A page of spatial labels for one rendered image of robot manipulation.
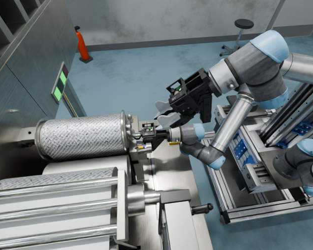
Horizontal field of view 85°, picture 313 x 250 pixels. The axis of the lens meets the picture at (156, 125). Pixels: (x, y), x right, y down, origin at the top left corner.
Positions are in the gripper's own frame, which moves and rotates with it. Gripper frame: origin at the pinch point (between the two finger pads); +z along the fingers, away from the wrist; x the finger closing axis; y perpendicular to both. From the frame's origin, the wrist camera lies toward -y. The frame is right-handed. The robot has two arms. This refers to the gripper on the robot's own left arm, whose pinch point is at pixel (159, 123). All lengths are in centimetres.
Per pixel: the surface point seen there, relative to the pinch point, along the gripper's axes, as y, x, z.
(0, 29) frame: 44, -26, 23
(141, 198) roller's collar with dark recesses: 8.2, 23.4, 1.6
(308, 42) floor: -313, -278, -181
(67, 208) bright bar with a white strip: 21.9, 26.2, 4.0
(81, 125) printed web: 15.8, -1.5, 18.3
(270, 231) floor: -162, 25, 11
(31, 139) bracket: 24.0, 0.5, 31.9
